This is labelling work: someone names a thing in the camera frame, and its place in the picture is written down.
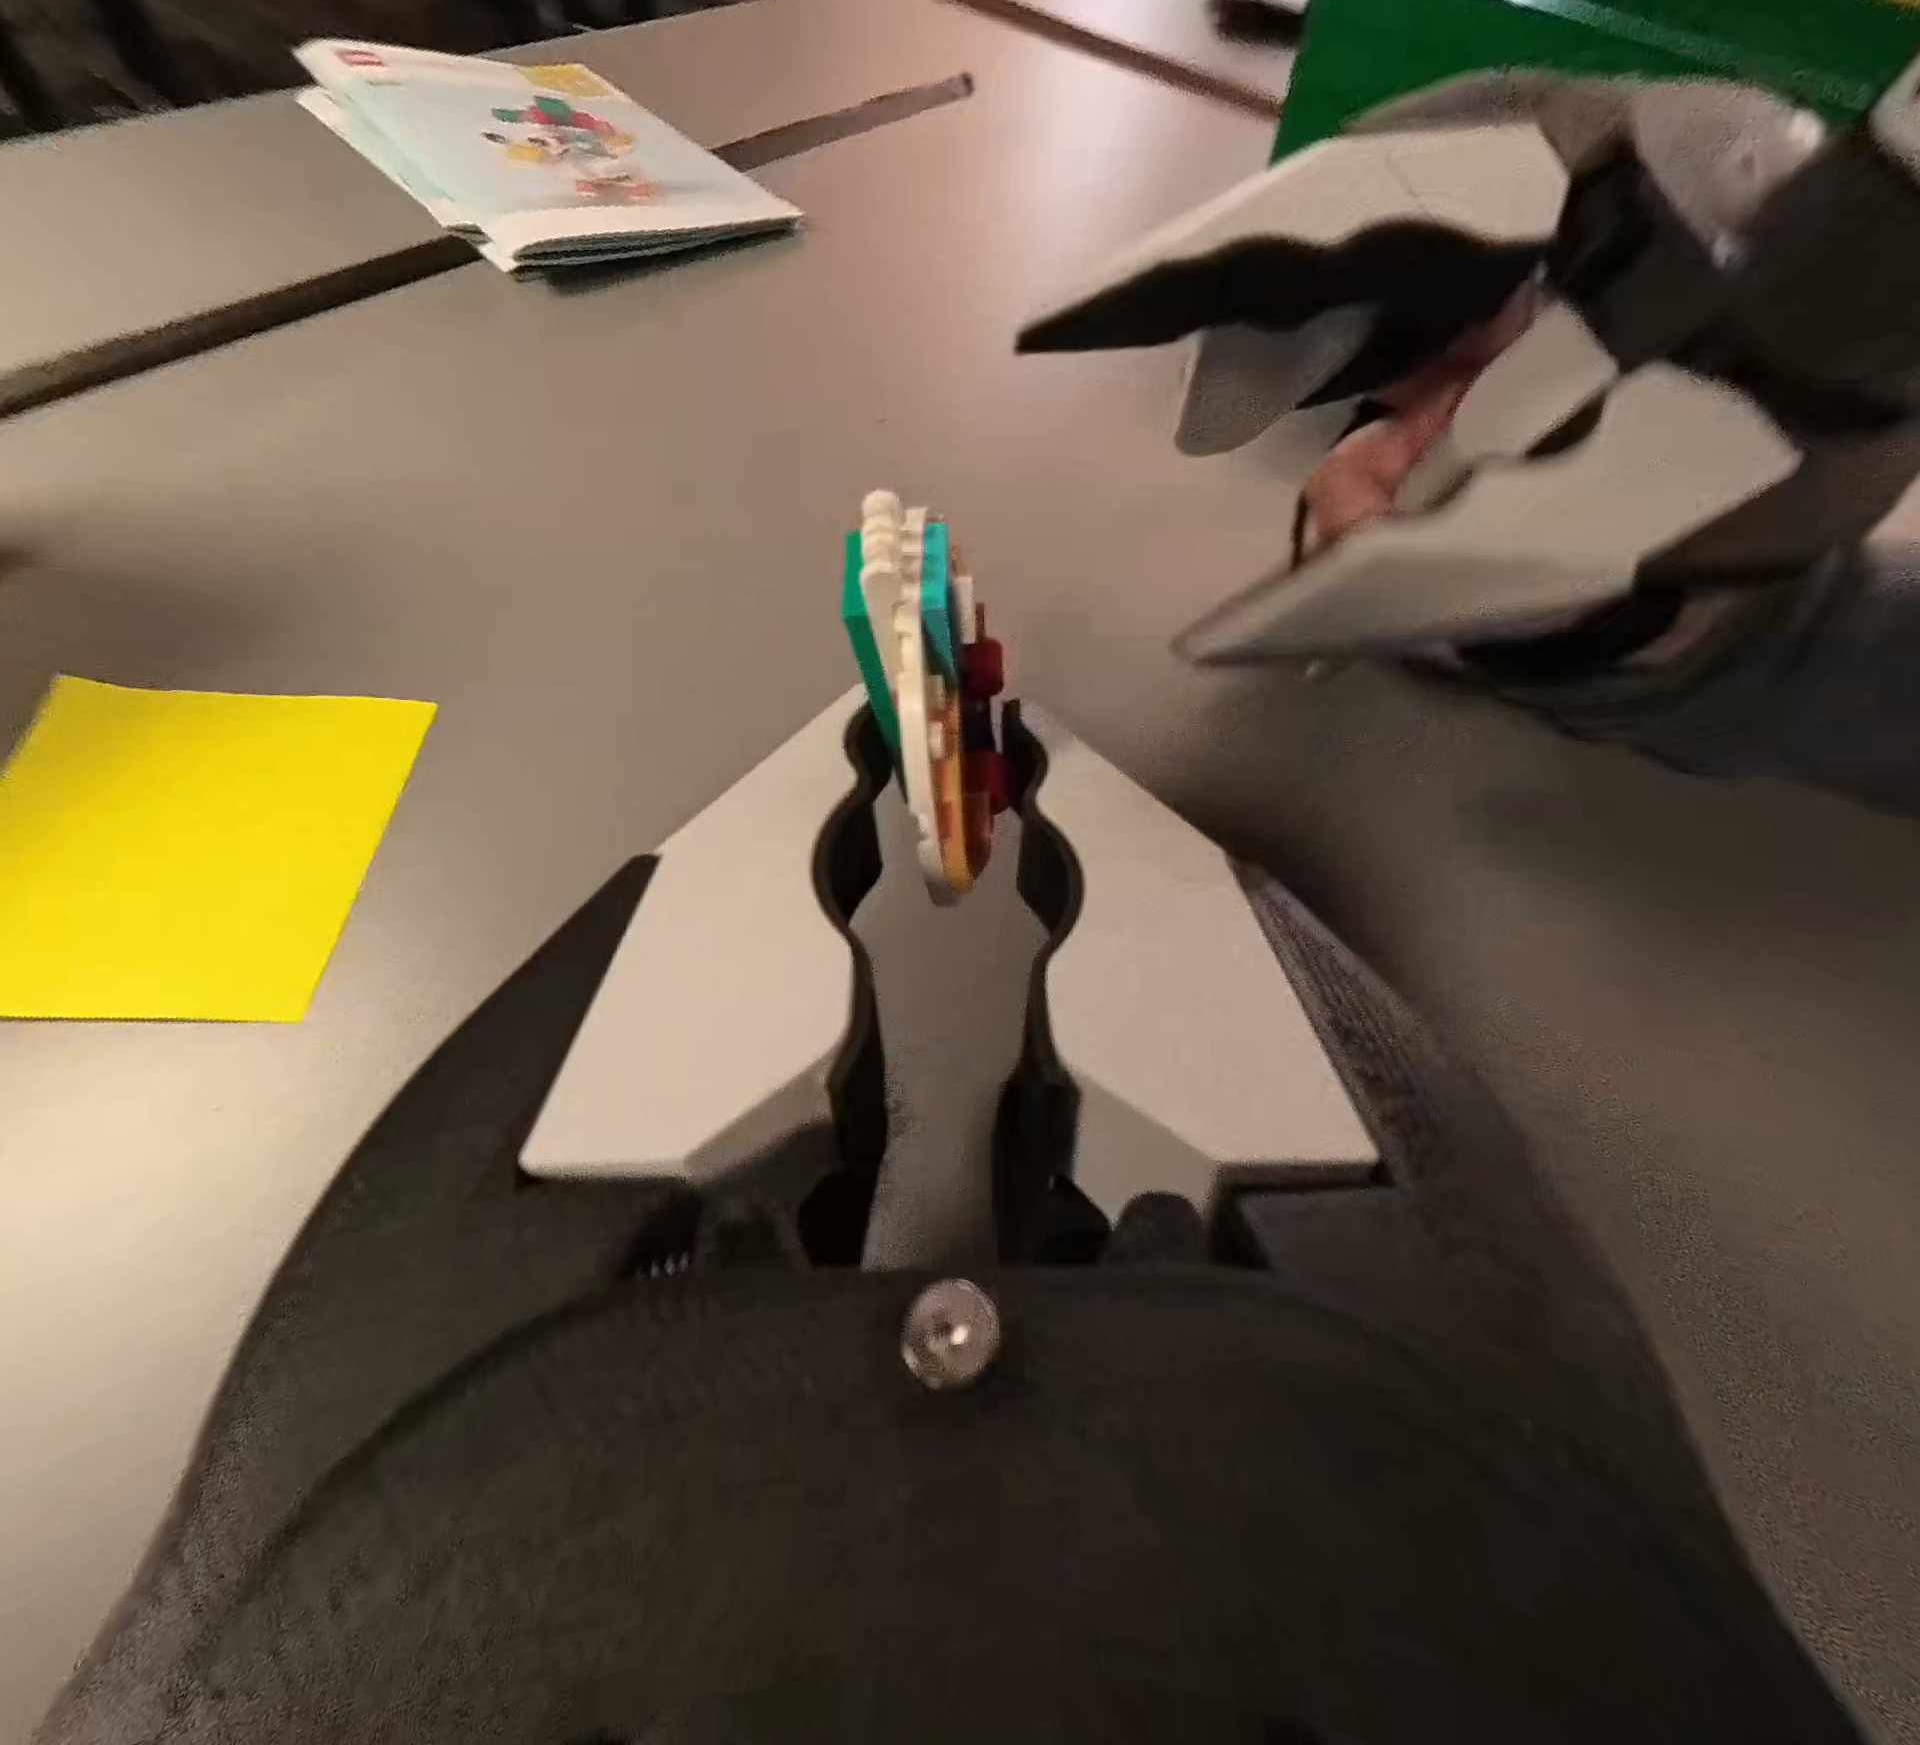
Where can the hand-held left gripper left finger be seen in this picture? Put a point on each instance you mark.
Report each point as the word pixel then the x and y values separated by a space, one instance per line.
pixel 706 1025

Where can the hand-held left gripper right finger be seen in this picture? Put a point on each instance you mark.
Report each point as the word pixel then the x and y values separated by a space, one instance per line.
pixel 1200 1025

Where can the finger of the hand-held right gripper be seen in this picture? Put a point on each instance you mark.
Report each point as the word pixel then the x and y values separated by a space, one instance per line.
pixel 1530 529
pixel 1349 193

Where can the round rainbow brick plate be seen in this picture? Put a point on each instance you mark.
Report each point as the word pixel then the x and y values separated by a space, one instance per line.
pixel 929 724

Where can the person's right forearm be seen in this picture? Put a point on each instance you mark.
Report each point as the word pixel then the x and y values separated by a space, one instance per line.
pixel 1769 696

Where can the person's right hand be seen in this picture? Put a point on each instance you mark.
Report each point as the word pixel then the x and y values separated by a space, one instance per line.
pixel 1395 463

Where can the green divided plastic bin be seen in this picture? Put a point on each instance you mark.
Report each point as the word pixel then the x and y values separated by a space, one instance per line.
pixel 1499 35

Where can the yellow sticky note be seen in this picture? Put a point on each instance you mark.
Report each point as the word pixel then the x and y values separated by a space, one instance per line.
pixel 196 860

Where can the instruction booklet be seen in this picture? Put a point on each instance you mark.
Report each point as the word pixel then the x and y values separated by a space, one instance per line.
pixel 555 155

